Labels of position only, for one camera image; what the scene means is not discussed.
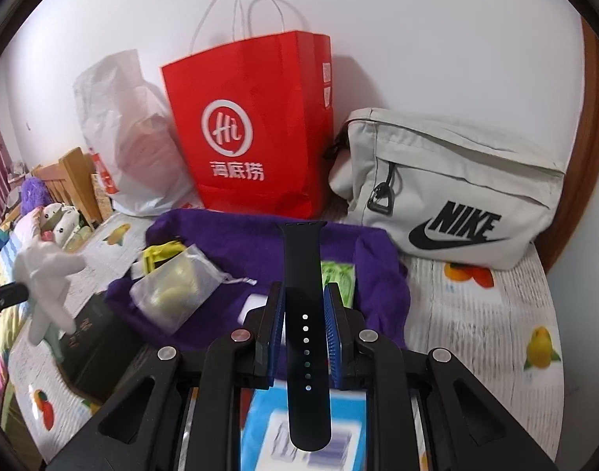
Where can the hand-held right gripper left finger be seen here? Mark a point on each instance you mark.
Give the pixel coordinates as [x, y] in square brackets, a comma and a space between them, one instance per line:
[276, 333]

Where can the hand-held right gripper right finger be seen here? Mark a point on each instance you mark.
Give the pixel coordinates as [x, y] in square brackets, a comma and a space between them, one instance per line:
[335, 338]

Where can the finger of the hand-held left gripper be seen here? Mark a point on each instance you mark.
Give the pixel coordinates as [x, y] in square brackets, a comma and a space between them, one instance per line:
[7, 294]

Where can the dark green book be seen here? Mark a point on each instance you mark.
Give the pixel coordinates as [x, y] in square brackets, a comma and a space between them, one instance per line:
[91, 348]

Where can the yellow soft toy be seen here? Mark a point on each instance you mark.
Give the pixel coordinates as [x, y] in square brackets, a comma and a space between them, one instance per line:
[159, 254]

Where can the colourful patterned blanket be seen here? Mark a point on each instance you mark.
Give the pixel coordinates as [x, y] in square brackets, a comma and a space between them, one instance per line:
[0, 245]

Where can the green packet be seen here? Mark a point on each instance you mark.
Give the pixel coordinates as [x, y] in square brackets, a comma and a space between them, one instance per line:
[341, 277]

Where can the white spotted plush toy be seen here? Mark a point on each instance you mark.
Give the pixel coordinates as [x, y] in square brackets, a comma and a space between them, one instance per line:
[59, 221]

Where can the blue box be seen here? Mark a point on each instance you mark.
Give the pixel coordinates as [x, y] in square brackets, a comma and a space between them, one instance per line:
[265, 431]

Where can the purple plush toy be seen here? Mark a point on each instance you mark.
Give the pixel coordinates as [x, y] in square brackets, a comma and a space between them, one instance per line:
[33, 194]

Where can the purple fleece cloth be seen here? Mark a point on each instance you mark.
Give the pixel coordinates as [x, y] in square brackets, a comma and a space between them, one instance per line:
[231, 235]

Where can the wooden chair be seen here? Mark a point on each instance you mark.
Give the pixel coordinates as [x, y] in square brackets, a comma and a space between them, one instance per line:
[74, 176]

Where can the white plastic shopping bag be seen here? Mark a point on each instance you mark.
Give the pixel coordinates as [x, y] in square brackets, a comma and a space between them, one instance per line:
[132, 167]

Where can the beige canvas pouch bag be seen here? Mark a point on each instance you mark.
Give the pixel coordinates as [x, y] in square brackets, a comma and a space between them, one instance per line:
[451, 167]

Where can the red paper bag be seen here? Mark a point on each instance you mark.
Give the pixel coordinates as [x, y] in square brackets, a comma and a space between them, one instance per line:
[260, 108]

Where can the wooden door frame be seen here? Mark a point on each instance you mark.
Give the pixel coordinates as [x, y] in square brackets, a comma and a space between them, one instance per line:
[596, 157]

